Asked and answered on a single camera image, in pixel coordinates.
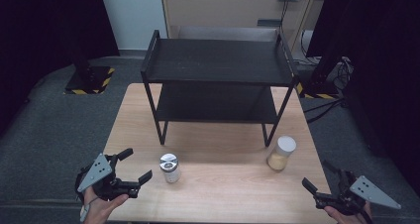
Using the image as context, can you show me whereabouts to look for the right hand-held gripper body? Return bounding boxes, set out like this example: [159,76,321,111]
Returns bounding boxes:
[315,169,402,217]

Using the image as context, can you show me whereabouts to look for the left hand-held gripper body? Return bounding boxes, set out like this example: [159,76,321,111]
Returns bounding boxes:
[74,153,141,202]

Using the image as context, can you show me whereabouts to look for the glass jar with silver lid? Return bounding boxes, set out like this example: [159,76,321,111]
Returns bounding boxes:
[158,153,182,184]

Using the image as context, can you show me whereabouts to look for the plastic jar with white lid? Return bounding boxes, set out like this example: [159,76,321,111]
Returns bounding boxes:
[266,135,297,171]

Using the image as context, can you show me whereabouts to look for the black two-tier shelf rack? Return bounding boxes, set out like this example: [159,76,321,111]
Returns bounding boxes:
[140,29,301,148]

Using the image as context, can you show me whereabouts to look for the person's left hand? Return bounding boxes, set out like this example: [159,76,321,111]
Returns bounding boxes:
[82,187,130,224]

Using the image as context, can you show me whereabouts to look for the person's right hand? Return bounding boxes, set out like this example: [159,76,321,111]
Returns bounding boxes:
[323,202,373,224]

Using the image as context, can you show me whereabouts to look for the black stand with striped base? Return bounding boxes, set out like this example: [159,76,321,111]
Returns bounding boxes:
[63,35,116,96]
[296,52,351,100]

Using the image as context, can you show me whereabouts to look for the black curtain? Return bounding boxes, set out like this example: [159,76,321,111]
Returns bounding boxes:
[306,0,420,198]
[0,0,121,136]

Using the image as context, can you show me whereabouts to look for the beige wooden cabinet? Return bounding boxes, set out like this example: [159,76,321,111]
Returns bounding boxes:
[159,0,329,54]

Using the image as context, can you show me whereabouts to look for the grey wrist strap tag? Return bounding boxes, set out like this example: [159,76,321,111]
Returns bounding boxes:
[79,196,100,223]

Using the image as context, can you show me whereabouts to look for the black floor cable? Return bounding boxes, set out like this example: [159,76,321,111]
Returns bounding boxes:
[302,97,349,125]

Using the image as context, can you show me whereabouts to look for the tangled cable bundle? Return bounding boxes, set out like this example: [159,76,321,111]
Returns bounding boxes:
[332,56,355,90]

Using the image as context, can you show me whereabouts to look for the black outlet cable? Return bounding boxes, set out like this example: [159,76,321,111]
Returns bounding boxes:
[279,0,289,29]

